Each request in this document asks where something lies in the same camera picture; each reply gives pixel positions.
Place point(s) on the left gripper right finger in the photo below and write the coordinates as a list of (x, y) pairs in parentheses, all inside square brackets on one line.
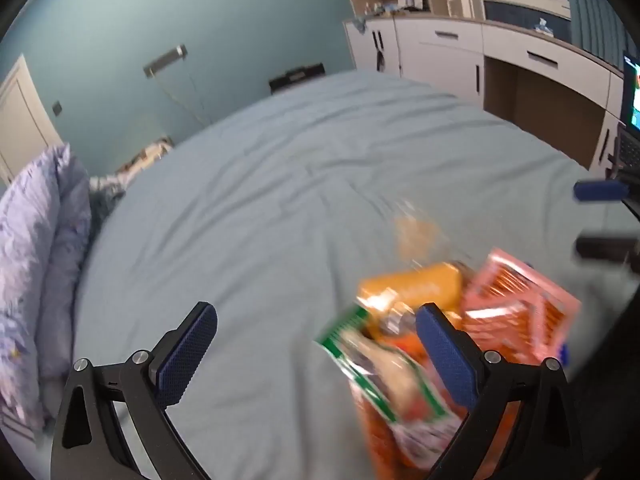
[(544, 441)]

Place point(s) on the green patterned cloth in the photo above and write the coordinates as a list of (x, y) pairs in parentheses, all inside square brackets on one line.
[(105, 192)]

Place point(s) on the clear torn plastic wrapper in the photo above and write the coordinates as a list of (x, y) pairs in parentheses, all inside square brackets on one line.
[(419, 240)]

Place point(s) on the green white snack bag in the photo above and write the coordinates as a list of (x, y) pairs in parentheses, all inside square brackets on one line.
[(398, 385)]

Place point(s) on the laptop computer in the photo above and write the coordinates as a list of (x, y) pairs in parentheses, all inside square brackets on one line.
[(626, 151)]

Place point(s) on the light blue bed sheet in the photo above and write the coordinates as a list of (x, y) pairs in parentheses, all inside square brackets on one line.
[(276, 214)]

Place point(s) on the pink spicy stick packet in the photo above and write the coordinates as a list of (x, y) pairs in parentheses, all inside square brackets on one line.
[(514, 309)]

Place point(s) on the black chair back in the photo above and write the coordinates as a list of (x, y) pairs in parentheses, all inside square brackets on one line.
[(296, 76)]

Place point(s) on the lavender floral duvet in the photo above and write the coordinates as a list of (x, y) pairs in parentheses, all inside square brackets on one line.
[(45, 227)]

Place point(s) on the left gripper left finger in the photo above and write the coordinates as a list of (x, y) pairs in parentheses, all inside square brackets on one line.
[(88, 440)]

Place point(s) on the white cabinet desk unit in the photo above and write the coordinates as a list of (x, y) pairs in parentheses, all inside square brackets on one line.
[(554, 68)]

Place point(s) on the white door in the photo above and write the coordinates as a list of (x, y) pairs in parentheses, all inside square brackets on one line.
[(26, 129)]

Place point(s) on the yellow chicken snack packet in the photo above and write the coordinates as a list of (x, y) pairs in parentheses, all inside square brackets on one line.
[(392, 299)]

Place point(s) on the metal wall lamp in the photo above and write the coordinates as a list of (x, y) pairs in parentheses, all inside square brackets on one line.
[(172, 56)]

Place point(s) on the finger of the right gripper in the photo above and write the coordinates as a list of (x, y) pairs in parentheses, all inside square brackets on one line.
[(607, 248), (600, 191)]

